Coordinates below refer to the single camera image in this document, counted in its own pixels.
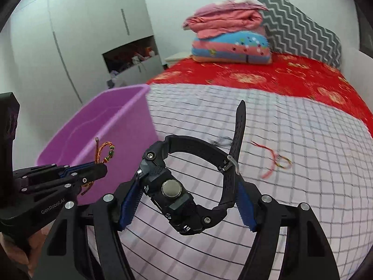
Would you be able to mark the grey white chevron pillow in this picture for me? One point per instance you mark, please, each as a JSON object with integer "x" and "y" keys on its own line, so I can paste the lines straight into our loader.
{"x": 297, "y": 29}

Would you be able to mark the red patterned bedspread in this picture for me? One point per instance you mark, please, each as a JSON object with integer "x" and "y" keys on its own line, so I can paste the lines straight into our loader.
{"x": 262, "y": 78}

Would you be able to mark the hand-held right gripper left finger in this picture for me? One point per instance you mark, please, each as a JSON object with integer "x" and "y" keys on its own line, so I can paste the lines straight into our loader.
{"x": 132, "y": 201}

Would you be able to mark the person's left hand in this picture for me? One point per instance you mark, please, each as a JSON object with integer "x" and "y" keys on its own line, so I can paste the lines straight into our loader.
{"x": 10, "y": 253}

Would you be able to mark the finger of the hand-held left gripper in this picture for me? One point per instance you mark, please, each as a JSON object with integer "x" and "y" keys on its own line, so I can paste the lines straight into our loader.
{"x": 43, "y": 173}
{"x": 93, "y": 175}

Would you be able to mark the wardrobe niche clutter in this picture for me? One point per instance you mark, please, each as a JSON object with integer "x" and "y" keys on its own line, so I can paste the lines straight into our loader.
{"x": 131, "y": 58}

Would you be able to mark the black wrist watch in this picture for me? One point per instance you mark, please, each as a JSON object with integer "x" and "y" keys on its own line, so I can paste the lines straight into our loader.
{"x": 174, "y": 192}

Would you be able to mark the white wardrobe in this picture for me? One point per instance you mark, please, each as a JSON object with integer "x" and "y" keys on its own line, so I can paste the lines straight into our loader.
{"x": 87, "y": 20}

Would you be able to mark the purple plastic bin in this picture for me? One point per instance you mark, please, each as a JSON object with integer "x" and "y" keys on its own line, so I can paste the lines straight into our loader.
{"x": 128, "y": 122}

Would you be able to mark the white nightstand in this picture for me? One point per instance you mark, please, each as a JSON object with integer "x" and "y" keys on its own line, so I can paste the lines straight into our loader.
{"x": 177, "y": 58}

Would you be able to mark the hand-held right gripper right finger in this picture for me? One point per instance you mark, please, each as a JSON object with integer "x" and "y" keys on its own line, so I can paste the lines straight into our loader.
{"x": 246, "y": 207}

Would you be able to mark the white black checked sheet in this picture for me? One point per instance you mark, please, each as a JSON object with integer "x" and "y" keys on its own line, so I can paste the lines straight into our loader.
{"x": 291, "y": 210}

